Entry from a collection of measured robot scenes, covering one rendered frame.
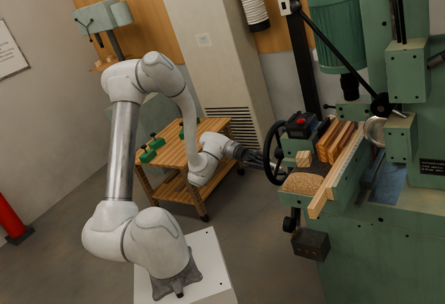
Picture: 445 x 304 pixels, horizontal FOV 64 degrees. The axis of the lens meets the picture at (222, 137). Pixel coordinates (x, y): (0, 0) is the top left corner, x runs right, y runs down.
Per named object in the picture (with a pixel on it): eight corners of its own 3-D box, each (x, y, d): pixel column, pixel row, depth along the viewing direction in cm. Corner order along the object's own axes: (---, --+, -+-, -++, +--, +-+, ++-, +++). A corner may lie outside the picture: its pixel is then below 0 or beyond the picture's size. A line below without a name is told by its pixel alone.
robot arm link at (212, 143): (235, 144, 184) (222, 165, 180) (210, 134, 191) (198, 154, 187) (230, 134, 175) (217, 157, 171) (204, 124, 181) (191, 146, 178)
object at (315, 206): (364, 124, 139) (363, 115, 137) (369, 124, 138) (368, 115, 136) (309, 218, 104) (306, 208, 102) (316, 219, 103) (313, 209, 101)
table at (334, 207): (320, 118, 167) (318, 106, 164) (390, 119, 148) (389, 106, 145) (257, 201, 128) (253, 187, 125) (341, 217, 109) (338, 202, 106)
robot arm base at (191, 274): (155, 311, 117) (150, 300, 114) (146, 266, 136) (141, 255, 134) (207, 287, 120) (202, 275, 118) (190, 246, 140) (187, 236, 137)
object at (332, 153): (352, 129, 139) (350, 116, 136) (356, 129, 138) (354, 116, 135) (330, 165, 123) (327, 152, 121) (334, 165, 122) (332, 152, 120)
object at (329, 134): (340, 134, 139) (336, 116, 135) (344, 134, 138) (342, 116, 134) (321, 161, 126) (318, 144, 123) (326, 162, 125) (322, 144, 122)
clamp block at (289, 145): (298, 138, 151) (295, 119, 147) (330, 140, 143) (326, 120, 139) (283, 157, 141) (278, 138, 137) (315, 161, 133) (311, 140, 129)
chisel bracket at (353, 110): (344, 114, 133) (341, 94, 129) (384, 115, 124) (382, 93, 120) (337, 125, 128) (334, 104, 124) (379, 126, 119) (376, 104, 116)
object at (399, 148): (393, 145, 112) (390, 112, 107) (418, 147, 108) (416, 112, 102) (385, 162, 106) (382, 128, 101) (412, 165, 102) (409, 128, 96)
